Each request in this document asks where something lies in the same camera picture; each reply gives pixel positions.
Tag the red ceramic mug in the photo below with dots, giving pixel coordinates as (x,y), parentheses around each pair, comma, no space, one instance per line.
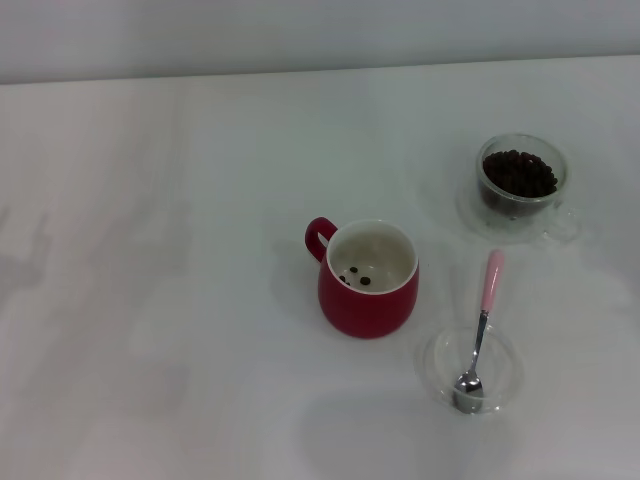
(370,310)

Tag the pile of coffee beans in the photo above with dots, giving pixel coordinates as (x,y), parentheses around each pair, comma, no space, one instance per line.
(520,172)

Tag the clear glass saucer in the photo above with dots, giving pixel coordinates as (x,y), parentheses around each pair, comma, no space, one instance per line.
(470,217)

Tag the small clear glass dish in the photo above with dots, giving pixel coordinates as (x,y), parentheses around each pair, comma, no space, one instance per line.
(505,365)

